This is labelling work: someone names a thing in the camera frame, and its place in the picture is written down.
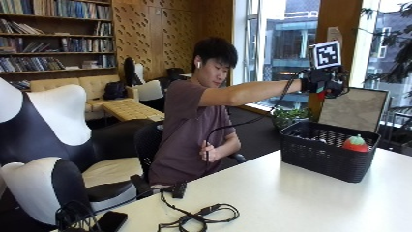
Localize black glove cable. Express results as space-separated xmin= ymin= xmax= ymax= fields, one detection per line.
xmin=203 ymin=69 xmax=313 ymax=166

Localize grey framed board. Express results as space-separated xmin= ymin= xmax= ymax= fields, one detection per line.
xmin=318 ymin=86 xmax=391 ymax=133

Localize the person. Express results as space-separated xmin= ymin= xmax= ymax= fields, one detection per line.
xmin=147 ymin=37 xmax=351 ymax=189

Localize white marker cube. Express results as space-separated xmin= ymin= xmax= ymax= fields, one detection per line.
xmin=313 ymin=40 xmax=345 ymax=70

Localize small black box device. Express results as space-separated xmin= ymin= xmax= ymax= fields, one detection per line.
xmin=170 ymin=182 xmax=189 ymax=199

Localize black office chair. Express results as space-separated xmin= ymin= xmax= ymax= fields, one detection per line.
xmin=130 ymin=121 xmax=249 ymax=198

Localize green potted plant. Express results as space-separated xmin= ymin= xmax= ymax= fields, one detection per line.
xmin=270 ymin=105 xmax=315 ymax=131

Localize paper notice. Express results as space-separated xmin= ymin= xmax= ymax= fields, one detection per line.
xmin=326 ymin=26 xmax=345 ymax=44

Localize dark-leaved tree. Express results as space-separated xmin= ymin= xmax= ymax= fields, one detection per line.
xmin=359 ymin=1 xmax=412 ymax=98

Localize red strawberry toy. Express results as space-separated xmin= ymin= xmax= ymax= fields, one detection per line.
xmin=342 ymin=133 xmax=371 ymax=153

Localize beige tufted ottoman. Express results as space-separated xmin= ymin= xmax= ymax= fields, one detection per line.
xmin=102 ymin=99 xmax=167 ymax=124

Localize black plastic basket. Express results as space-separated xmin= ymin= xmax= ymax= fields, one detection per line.
xmin=279 ymin=120 xmax=383 ymax=184

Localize white low armchair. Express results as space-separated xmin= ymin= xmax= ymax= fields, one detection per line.
xmin=135 ymin=79 xmax=169 ymax=112

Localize black backpack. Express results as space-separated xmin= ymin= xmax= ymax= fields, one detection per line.
xmin=102 ymin=80 xmax=130 ymax=101

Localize black phone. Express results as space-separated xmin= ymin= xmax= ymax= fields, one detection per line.
xmin=93 ymin=210 xmax=130 ymax=232

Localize black white high-back chair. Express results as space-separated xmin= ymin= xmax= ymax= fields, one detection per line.
xmin=123 ymin=57 xmax=147 ymax=87

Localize beige tufted sofa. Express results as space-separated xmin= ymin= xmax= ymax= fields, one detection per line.
xmin=29 ymin=74 xmax=141 ymax=121

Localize large black white lounge chair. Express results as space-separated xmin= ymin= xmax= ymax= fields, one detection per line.
xmin=0 ymin=76 xmax=158 ymax=168

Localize black white cream-seat lounge chair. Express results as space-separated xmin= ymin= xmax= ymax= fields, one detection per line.
xmin=0 ymin=157 xmax=145 ymax=227

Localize rows of books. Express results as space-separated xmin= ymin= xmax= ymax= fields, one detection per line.
xmin=0 ymin=0 xmax=117 ymax=91

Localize wooden bookshelf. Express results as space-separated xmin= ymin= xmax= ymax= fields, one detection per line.
xmin=0 ymin=0 xmax=119 ymax=91

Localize black coiled table cable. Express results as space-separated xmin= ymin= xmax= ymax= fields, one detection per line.
xmin=157 ymin=189 xmax=242 ymax=232

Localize black cable loops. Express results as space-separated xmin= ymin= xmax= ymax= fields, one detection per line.
xmin=55 ymin=199 xmax=103 ymax=232

